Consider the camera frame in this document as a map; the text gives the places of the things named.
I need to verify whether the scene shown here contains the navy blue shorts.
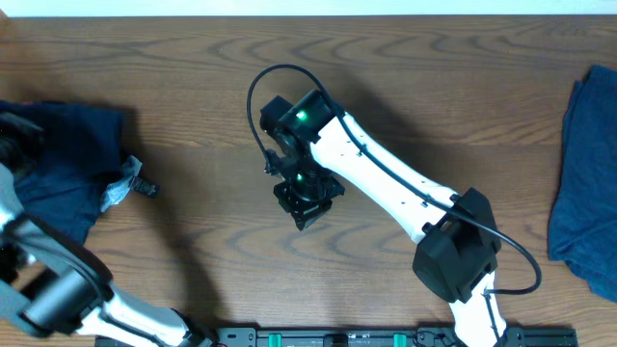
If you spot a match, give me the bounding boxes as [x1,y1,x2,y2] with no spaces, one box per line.
[1,101,124,245]

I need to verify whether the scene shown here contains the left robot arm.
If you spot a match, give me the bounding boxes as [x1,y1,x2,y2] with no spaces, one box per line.
[1,113,219,347]

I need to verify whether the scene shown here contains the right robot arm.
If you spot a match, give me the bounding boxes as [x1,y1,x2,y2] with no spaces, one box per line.
[259,91,506,346]

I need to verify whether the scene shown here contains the black patterned folded garment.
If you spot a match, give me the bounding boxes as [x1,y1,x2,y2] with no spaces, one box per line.
[100,155,160,213]

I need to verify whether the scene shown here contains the navy blue garment pile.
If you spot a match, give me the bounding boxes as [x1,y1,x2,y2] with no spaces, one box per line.
[548,66,616,302]

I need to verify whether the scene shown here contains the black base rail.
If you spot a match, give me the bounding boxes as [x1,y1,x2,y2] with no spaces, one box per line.
[94,326,579,347]

